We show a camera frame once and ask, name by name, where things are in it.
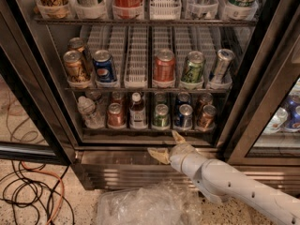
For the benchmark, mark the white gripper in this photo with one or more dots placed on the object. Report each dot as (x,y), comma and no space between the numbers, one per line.
(181,154)

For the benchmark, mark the green can bottom shelf front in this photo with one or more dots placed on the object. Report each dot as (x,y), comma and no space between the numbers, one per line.
(161,116)

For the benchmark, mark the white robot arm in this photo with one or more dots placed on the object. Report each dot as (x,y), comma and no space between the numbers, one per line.
(218,181)

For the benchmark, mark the blue can bottom shelf front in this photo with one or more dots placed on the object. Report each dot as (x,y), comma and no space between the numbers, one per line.
(183,117)

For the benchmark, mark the blue can shelf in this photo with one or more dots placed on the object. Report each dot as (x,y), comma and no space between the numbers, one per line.
(183,117)
(182,98)

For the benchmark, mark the orange can bottom shelf front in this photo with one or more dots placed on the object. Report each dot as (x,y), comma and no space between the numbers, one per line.
(207,116)

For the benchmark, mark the orange can shelf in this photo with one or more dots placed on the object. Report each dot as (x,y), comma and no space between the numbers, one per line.
(207,116)
(205,99)

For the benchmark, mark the green can bottom shelf rear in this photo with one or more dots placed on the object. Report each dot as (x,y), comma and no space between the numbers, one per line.
(160,98)

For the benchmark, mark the blue can bottom shelf rear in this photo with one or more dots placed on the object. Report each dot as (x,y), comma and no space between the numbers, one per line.
(182,98)

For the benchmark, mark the orange can bottom shelf rear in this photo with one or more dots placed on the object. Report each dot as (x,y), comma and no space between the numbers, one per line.
(205,99)

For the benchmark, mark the red can bottom shelf front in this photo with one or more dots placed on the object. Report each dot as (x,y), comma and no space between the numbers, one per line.
(116,116)

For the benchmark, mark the red can bottom shelf rear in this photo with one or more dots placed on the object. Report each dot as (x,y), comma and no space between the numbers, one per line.
(118,97)

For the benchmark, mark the green can middle shelf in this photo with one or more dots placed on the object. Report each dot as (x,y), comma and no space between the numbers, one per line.
(193,67)

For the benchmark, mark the red can middle shelf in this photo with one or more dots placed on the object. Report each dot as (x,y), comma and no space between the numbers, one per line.
(164,66)

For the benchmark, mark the stainless steel fridge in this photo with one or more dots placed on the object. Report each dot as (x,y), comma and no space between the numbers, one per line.
(265,41)

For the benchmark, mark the blue pepsi can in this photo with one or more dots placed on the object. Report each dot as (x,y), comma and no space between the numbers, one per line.
(104,66)

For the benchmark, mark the silver slim can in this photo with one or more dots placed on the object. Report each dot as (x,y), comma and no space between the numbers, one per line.
(220,68)

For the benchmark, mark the white can right compartment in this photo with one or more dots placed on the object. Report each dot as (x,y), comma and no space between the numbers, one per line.
(276,121)

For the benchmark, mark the gold can middle shelf front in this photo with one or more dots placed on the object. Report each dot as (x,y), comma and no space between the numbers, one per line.
(75,67)

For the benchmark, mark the blue can right compartment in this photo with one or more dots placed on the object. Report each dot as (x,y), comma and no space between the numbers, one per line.
(292,106)

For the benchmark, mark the fridge sliding glass door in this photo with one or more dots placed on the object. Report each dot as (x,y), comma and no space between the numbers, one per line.
(36,128)

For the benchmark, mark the gold can middle shelf rear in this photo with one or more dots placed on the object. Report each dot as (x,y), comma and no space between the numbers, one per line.
(78,44)

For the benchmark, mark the empty white tray top shelf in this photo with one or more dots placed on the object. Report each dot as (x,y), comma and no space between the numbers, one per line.
(165,9)

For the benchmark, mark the brown juice bottle white cap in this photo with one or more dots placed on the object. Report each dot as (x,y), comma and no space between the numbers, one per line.
(137,112)

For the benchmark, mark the clear plastic bag bin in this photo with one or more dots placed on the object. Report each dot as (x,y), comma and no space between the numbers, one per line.
(160,204)

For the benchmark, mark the clear water bottle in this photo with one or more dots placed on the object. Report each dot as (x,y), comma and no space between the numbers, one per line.
(89,112)

